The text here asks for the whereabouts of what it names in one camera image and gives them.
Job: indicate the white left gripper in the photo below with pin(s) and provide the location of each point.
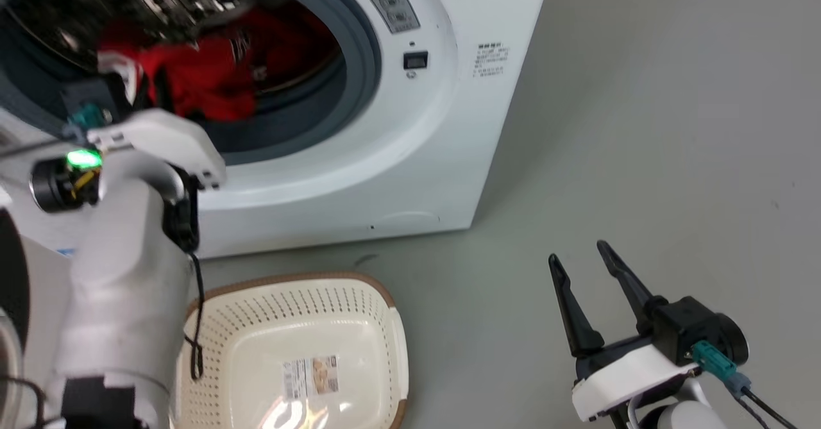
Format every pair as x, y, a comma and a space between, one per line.
167, 135

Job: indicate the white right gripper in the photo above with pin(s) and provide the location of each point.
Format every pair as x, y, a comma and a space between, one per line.
632, 378

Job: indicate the red garment with white print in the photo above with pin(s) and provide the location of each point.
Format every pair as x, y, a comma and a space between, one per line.
205, 76

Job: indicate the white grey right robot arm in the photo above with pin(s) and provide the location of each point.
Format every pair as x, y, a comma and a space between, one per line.
686, 416

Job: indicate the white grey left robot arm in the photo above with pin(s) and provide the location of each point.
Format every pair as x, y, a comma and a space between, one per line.
122, 275

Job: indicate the white front-load washing machine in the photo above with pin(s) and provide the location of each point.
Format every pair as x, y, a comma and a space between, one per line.
385, 179

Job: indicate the cream perforated laundry basket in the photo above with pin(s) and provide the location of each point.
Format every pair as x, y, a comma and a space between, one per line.
269, 326

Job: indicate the paper label inside basket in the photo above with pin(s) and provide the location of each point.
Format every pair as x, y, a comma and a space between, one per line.
311, 376

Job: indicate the grey rubber door gasket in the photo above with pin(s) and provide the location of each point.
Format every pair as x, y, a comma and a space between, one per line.
363, 63

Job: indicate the white grey robot torso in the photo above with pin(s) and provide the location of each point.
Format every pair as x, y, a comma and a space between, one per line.
35, 301

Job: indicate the black door latch socket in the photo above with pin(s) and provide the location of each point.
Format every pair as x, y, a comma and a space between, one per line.
415, 60

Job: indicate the white text sticker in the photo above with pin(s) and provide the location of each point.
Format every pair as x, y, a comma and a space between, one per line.
491, 59

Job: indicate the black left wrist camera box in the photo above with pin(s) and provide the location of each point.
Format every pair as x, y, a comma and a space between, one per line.
96, 92

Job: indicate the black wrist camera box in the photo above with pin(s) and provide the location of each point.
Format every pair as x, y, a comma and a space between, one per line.
693, 323
96, 92

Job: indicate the teal left camera plug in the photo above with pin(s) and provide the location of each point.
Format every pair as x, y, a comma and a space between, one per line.
88, 116

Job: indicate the teal camera plug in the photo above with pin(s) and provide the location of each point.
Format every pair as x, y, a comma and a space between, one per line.
715, 361
88, 116

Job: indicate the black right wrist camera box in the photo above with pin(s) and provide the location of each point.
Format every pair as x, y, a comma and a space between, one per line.
693, 323

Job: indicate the teal right camera plug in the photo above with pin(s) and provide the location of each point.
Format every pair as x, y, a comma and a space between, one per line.
715, 361

